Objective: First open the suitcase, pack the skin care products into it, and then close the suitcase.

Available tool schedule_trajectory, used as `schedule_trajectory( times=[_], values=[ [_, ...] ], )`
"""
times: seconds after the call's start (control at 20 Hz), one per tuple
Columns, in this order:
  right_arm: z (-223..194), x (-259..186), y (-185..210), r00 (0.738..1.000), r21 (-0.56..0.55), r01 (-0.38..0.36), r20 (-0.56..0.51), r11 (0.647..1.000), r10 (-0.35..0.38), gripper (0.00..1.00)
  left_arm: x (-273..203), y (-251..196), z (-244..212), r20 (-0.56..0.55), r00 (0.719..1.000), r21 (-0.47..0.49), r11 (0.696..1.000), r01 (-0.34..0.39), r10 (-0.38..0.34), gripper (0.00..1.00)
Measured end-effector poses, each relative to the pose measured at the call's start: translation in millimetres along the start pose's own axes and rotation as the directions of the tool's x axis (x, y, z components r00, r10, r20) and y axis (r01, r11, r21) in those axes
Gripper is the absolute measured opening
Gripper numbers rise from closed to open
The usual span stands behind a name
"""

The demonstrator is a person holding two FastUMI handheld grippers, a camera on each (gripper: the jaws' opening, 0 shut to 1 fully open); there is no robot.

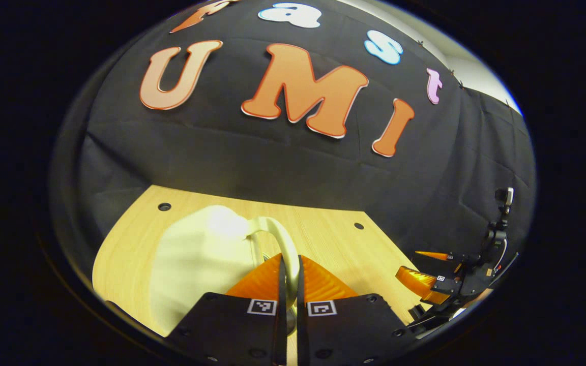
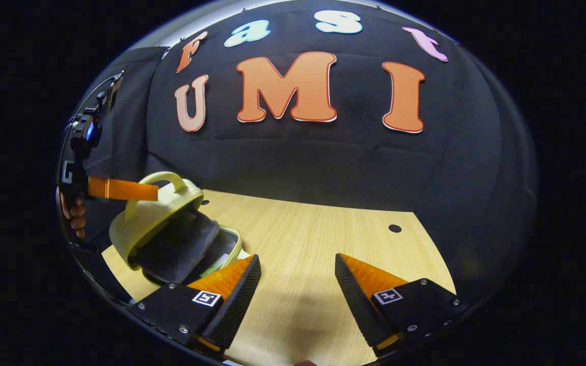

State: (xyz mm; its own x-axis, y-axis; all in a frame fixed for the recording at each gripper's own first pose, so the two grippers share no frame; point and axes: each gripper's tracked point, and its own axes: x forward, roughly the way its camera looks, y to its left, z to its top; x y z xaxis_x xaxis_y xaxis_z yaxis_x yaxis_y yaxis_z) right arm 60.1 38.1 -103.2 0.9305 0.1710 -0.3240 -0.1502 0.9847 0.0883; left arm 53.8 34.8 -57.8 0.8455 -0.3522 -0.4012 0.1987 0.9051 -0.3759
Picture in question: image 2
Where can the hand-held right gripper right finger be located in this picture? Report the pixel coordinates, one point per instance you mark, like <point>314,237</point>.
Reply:
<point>359,307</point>

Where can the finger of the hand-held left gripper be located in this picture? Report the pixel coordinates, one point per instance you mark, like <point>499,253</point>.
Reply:
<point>120,189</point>

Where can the cream suitcase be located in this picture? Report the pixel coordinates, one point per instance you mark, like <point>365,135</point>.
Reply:
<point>155,218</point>

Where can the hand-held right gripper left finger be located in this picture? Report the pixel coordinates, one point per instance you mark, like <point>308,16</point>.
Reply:
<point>237,307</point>

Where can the black backdrop cloth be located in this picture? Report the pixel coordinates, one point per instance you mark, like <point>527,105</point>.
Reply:
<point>323,162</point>

